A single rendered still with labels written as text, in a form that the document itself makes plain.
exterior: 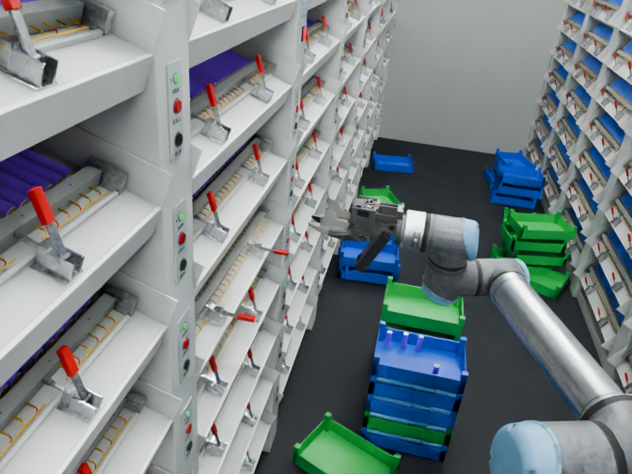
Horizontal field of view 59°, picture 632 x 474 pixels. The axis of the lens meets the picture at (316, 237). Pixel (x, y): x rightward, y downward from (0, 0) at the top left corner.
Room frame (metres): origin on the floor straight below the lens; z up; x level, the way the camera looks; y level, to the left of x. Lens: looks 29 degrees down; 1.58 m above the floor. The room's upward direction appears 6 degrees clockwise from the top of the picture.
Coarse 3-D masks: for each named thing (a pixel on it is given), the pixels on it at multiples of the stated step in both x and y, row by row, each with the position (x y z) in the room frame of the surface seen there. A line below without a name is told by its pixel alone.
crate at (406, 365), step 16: (384, 336) 1.59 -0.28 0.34; (400, 336) 1.58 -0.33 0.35; (416, 336) 1.57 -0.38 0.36; (384, 352) 1.52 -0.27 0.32; (400, 352) 1.53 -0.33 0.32; (416, 352) 1.53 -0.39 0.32; (432, 352) 1.54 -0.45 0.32; (448, 352) 1.55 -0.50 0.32; (464, 352) 1.50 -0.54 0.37; (384, 368) 1.39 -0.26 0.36; (400, 368) 1.38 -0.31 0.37; (416, 368) 1.45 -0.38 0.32; (432, 368) 1.46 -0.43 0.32; (448, 368) 1.47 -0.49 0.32; (464, 368) 1.43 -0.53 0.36; (416, 384) 1.37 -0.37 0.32; (432, 384) 1.37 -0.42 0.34; (448, 384) 1.36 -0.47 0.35; (464, 384) 1.35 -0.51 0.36
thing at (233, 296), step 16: (272, 208) 1.32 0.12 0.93; (272, 224) 1.30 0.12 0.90; (256, 240) 1.20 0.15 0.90; (272, 240) 1.23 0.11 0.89; (240, 272) 1.05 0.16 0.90; (256, 272) 1.08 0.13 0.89; (224, 288) 0.98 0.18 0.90; (240, 288) 1.00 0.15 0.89; (224, 304) 0.93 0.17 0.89; (240, 304) 0.99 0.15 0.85; (208, 320) 0.87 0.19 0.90; (208, 336) 0.83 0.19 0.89; (208, 352) 0.79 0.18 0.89
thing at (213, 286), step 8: (256, 216) 1.26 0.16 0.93; (256, 224) 1.23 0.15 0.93; (248, 232) 1.18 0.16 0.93; (240, 240) 1.14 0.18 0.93; (248, 240) 1.17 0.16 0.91; (240, 248) 1.10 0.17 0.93; (232, 256) 1.07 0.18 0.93; (224, 264) 1.02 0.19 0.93; (232, 264) 1.06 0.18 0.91; (216, 272) 0.99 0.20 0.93; (224, 272) 1.00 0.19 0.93; (216, 280) 0.96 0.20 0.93; (208, 288) 0.93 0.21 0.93; (216, 288) 0.95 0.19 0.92; (200, 296) 0.90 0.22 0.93; (208, 296) 0.91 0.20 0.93; (200, 304) 0.88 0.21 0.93; (216, 304) 0.91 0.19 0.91; (200, 312) 0.87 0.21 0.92; (200, 328) 0.83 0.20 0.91
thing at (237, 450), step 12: (264, 372) 1.32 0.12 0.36; (276, 372) 1.31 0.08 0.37; (264, 384) 1.30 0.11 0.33; (252, 396) 1.24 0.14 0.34; (264, 396) 1.25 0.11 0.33; (252, 408) 1.19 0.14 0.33; (252, 420) 1.13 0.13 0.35; (240, 432) 1.10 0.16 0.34; (252, 432) 1.11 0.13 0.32; (240, 444) 1.06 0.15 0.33; (228, 456) 1.01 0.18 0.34; (240, 456) 1.02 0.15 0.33; (228, 468) 0.98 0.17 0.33
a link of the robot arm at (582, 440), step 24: (504, 432) 0.59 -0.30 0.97; (528, 432) 0.56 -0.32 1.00; (552, 432) 0.56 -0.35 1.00; (576, 432) 0.57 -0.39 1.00; (600, 432) 0.57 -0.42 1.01; (504, 456) 0.56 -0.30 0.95; (528, 456) 0.53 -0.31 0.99; (552, 456) 0.53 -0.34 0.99; (576, 456) 0.53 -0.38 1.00; (600, 456) 0.53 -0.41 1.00
